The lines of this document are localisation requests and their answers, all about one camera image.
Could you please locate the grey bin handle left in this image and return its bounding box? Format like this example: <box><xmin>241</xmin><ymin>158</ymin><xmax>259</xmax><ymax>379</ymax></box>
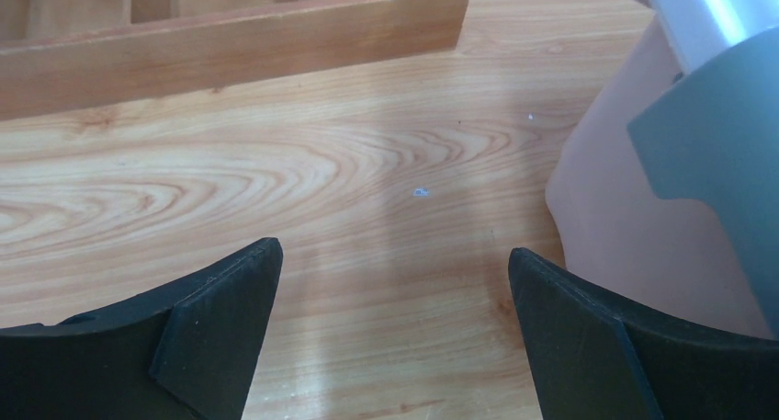
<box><xmin>627</xmin><ymin>27</ymin><xmax>778</xmax><ymax>335</ymax></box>

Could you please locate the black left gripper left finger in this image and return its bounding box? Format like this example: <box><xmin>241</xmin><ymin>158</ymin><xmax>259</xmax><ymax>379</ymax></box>
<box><xmin>1</xmin><ymin>238</ymin><xmax>283</xmax><ymax>419</ymax></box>

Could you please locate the white plastic lid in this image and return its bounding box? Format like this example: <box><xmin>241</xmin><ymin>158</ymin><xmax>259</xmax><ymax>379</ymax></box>
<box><xmin>636</xmin><ymin>0</ymin><xmax>778</xmax><ymax>73</ymax></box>

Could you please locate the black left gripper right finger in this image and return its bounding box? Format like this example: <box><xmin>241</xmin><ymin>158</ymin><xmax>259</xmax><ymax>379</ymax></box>
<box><xmin>508</xmin><ymin>248</ymin><xmax>778</xmax><ymax>419</ymax></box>

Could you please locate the pink plastic bin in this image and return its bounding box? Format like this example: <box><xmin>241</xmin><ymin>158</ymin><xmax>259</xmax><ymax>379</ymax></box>
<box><xmin>546</xmin><ymin>22</ymin><xmax>773</xmax><ymax>338</ymax></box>

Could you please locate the wooden compartment tray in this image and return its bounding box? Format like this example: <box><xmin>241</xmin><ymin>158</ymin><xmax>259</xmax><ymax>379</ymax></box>
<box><xmin>1</xmin><ymin>0</ymin><xmax>469</xmax><ymax>119</ymax></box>

